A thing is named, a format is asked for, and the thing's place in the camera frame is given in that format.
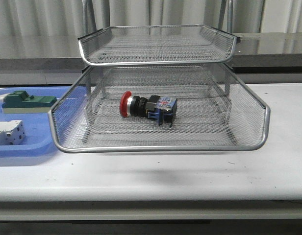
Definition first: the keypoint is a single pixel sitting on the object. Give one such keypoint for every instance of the red emergency push button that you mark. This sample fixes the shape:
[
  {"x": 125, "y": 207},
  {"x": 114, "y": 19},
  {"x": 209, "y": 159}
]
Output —
[{"x": 159, "y": 108}]

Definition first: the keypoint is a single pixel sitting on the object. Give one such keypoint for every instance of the silver mesh tray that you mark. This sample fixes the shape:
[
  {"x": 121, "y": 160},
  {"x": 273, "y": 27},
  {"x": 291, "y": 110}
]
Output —
[
  {"x": 200, "y": 118},
  {"x": 248, "y": 122},
  {"x": 159, "y": 44}
]

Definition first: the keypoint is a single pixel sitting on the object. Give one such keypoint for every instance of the silver mesh bottom tray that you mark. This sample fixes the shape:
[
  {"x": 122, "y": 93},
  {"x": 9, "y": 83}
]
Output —
[{"x": 200, "y": 118}]

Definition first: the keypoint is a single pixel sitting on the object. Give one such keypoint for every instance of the silver mesh top tray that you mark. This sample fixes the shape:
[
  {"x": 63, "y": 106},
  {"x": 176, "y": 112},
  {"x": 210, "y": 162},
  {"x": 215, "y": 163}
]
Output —
[{"x": 159, "y": 44}]

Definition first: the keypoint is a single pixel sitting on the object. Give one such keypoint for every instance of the blue plastic tray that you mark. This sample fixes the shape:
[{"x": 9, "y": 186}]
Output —
[{"x": 64, "y": 126}]

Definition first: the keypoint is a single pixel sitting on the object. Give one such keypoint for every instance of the dark glossy background counter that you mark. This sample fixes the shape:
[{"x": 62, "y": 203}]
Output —
[{"x": 277, "y": 52}]

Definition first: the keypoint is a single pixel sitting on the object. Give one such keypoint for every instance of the grey metal rack frame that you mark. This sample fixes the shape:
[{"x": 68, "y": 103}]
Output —
[{"x": 159, "y": 87}]

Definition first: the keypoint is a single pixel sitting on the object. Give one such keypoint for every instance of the green and beige switch block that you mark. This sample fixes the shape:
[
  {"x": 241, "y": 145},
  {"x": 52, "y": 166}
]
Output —
[{"x": 20, "y": 102}]

